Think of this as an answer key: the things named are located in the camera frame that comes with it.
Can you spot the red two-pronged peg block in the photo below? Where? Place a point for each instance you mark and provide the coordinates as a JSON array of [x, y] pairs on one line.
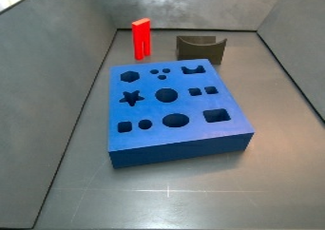
[[142, 38]]

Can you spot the blue foam shape board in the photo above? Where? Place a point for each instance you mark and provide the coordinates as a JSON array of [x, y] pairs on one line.
[[171, 112]]

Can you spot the black curved stand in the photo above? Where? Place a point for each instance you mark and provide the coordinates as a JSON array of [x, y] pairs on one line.
[[201, 47]]

